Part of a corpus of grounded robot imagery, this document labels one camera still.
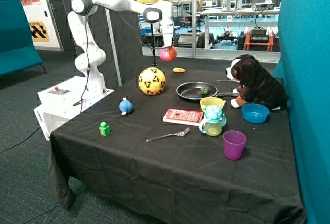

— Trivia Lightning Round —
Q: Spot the blue plastic bowl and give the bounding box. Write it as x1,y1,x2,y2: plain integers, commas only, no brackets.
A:
241,104,270,124

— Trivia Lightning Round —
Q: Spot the black tablecloth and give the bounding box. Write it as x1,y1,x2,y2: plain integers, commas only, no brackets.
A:
47,69,306,223

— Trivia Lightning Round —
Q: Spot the silver metal fork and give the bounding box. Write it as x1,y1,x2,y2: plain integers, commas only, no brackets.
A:
145,127,191,142

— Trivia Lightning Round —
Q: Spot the yellow toy banana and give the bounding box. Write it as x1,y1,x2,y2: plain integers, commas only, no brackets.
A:
173,67,186,73

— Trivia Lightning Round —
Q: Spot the red book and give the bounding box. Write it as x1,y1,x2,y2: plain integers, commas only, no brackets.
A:
162,109,204,126

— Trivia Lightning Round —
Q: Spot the yellow black soccer ball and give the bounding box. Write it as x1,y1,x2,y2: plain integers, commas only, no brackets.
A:
138,67,166,95

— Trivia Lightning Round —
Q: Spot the teal partition wall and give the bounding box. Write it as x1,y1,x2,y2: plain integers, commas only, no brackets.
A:
274,0,329,223

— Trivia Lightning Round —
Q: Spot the teal sofa bench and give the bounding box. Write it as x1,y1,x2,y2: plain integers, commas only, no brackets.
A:
0,0,43,76

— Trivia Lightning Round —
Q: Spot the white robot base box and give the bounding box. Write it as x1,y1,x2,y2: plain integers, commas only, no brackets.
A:
34,76,113,141

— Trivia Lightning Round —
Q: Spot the black frying pan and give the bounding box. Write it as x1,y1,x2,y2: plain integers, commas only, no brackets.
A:
176,81,239,100

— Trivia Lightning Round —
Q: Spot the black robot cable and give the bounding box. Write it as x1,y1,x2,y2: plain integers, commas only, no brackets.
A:
0,2,166,154

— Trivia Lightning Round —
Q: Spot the multicolour plush ball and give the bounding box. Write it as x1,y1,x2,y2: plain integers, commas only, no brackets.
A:
159,46,177,62

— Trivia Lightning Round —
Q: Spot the green toy broccoli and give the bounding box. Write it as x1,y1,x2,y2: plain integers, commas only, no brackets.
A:
201,87,211,95

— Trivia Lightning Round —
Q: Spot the blue plush ball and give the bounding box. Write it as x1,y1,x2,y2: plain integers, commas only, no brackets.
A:
119,97,133,115

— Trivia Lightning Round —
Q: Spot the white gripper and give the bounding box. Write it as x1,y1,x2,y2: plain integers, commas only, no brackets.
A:
160,24,174,46

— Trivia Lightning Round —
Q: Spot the yellow plastic bowl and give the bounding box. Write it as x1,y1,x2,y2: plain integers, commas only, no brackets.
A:
200,97,226,112

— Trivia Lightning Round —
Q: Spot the purple plastic cup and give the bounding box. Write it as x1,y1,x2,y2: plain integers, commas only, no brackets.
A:
223,130,246,160

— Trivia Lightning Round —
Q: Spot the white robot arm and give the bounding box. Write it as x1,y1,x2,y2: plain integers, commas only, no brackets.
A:
68,0,174,94

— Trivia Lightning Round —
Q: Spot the green sippy cup teal lid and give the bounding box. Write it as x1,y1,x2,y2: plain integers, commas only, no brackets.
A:
199,105,227,136

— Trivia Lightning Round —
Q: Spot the green toy block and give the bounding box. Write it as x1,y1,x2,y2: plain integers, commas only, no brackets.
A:
99,122,111,136

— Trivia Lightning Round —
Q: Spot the plush brown dog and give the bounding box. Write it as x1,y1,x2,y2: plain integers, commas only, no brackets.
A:
225,54,289,110

